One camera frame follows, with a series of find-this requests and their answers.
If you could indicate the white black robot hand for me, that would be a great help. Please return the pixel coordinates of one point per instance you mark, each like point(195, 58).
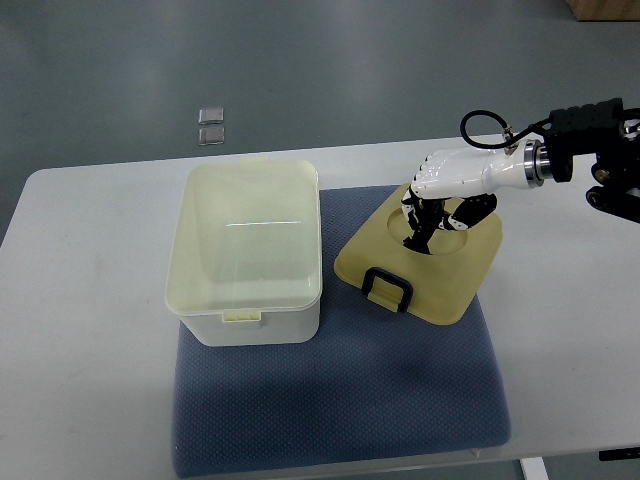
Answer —
point(454, 189)

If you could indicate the yellow box lid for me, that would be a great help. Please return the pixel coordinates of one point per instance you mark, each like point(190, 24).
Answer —
point(437, 287)

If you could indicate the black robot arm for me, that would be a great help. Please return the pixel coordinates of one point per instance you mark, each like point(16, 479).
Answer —
point(605, 129)

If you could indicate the cardboard box corner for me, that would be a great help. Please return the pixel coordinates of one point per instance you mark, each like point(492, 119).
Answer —
point(605, 10)

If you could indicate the white storage box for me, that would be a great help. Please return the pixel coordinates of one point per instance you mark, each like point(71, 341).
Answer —
point(246, 260)

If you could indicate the blue grey cushion mat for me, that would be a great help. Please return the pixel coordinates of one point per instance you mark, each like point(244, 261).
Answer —
point(370, 384)

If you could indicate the upper metal floor plate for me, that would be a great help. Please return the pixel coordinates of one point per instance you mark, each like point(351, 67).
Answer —
point(211, 115)

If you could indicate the white table leg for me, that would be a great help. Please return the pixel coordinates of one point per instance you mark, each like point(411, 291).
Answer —
point(534, 468)

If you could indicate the black table bracket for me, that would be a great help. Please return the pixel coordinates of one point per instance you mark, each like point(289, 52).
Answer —
point(619, 454)

